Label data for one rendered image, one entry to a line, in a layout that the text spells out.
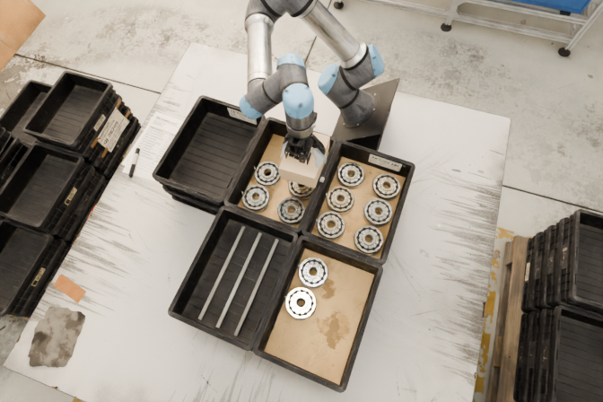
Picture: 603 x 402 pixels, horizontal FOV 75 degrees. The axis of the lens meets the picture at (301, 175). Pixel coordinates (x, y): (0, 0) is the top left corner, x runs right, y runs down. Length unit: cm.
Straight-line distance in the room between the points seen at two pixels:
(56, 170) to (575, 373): 263
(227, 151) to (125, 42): 195
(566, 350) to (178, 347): 158
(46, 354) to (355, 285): 114
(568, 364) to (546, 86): 183
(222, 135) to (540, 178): 195
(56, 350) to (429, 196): 153
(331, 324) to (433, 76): 204
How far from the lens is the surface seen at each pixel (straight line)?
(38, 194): 248
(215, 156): 164
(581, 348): 216
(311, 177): 123
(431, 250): 164
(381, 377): 155
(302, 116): 99
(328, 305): 141
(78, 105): 250
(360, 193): 153
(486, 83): 306
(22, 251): 253
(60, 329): 180
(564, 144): 300
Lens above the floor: 223
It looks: 65 degrees down
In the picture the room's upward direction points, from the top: 5 degrees counter-clockwise
